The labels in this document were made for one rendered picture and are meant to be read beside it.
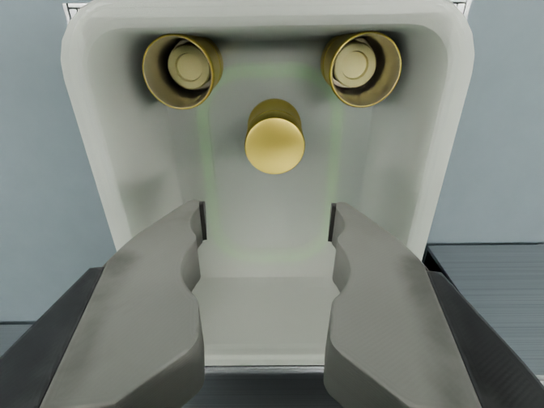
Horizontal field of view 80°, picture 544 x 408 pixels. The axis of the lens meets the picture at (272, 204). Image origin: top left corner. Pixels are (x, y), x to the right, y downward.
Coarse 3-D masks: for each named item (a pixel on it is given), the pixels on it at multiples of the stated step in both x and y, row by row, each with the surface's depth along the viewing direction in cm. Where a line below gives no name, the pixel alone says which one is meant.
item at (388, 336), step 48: (336, 240) 12; (384, 240) 10; (384, 288) 8; (432, 288) 8; (336, 336) 7; (384, 336) 7; (432, 336) 7; (336, 384) 7; (384, 384) 6; (432, 384) 6
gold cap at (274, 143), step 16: (256, 112) 20; (272, 112) 18; (288, 112) 19; (256, 128) 18; (272, 128) 18; (288, 128) 18; (256, 144) 18; (272, 144) 18; (288, 144) 18; (304, 144) 18; (256, 160) 18; (272, 160) 18; (288, 160) 18
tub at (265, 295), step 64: (128, 0) 12; (192, 0) 12; (256, 0) 12; (320, 0) 12; (384, 0) 12; (448, 0) 13; (64, 64) 14; (128, 64) 17; (256, 64) 20; (320, 64) 20; (448, 64) 14; (128, 128) 17; (192, 128) 22; (320, 128) 22; (384, 128) 20; (448, 128) 15; (128, 192) 17; (192, 192) 24; (256, 192) 24; (320, 192) 24; (384, 192) 21; (256, 256) 27; (320, 256) 27; (256, 320) 25; (320, 320) 25
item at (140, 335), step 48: (144, 240) 10; (192, 240) 10; (96, 288) 8; (144, 288) 8; (192, 288) 10; (96, 336) 7; (144, 336) 7; (192, 336) 7; (96, 384) 6; (144, 384) 6; (192, 384) 7
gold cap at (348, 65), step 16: (368, 32) 15; (336, 48) 16; (352, 48) 18; (368, 48) 18; (384, 48) 17; (336, 64) 18; (352, 64) 19; (368, 64) 18; (384, 64) 18; (400, 64) 16; (336, 80) 20; (352, 80) 19; (368, 80) 20; (384, 80) 18; (352, 96) 18; (368, 96) 18; (384, 96) 17
